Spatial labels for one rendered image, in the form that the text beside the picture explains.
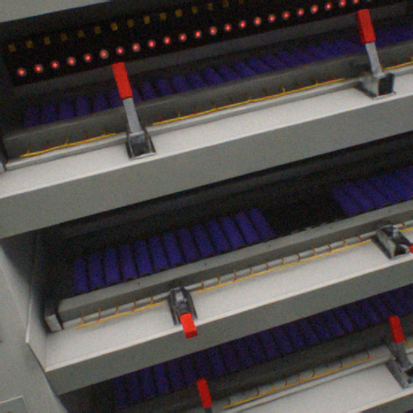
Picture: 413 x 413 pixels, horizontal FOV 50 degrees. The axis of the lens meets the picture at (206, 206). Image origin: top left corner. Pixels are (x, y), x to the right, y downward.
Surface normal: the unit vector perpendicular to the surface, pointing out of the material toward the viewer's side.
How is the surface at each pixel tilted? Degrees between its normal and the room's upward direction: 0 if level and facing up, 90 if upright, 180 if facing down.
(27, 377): 90
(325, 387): 19
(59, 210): 109
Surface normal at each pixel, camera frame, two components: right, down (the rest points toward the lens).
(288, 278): -0.14, -0.80
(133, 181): 0.26, 0.54
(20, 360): 0.20, 0.25
